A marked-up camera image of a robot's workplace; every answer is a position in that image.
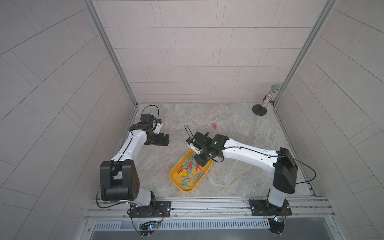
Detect yellow plastic storage tray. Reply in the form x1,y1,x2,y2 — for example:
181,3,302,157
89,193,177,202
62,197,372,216
169,150,213,193

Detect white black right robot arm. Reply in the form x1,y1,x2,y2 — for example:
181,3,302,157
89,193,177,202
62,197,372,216
187,132,298,209

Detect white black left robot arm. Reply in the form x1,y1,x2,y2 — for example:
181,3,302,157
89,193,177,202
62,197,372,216
98,121,169,207

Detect grey clothespin lower right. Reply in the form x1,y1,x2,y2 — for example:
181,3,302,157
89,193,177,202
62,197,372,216
192,172,205,183

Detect grey clothespin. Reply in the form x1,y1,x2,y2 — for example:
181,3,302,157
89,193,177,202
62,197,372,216
181,177,192,183
192,172,205,183

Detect yellow clothespin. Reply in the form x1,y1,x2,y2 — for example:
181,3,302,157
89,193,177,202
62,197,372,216
178,170,188,177

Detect grey clothespin lower left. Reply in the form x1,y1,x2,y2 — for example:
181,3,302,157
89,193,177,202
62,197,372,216
181,177,192,183

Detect teal clothespin tray bottom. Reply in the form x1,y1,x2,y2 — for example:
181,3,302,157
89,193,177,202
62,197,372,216
181,182,191,188

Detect ventilation grille strip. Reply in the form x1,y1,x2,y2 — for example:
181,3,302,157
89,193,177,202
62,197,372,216
94,219,270,231

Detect left controller board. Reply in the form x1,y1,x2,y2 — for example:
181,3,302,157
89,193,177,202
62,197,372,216
139,221,161,238

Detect controller board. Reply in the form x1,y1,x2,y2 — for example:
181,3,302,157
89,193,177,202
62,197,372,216
139,221,161,238
268,216,285,236

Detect right controller board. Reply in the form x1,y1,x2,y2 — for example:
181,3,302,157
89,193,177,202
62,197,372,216
268,216,285,236

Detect left corner metal profile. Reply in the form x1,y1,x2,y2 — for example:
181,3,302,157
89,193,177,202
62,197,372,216
84,0,139,109

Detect corner metal profile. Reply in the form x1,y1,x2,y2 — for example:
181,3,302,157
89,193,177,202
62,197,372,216
273,0,338,107
84,0,139,109

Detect right corner metal profile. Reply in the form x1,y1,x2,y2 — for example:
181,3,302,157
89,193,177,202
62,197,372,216
273,0,338,107

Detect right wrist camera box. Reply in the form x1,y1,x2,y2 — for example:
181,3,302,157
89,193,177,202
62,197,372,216
187,132,212,150

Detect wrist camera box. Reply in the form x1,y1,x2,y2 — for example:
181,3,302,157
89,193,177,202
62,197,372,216
187,132,212,150
140,114,155,127

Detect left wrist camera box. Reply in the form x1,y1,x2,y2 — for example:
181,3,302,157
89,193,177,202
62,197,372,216
140,114,155,127

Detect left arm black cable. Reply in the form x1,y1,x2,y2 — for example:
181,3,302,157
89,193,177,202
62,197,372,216
140,104,160,121

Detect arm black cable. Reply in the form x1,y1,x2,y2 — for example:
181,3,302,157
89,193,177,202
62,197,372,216
140,104,160,121
277,151,317,185

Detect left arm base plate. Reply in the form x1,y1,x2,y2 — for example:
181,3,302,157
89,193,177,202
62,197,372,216
128,201,172,218

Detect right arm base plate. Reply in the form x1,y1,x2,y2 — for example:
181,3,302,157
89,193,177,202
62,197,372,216
248,199,292,217

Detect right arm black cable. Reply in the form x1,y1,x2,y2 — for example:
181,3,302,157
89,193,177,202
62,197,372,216
277,151,317,185

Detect aluminium front rail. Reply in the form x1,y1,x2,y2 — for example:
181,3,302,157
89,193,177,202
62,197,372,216
83,196,337,223

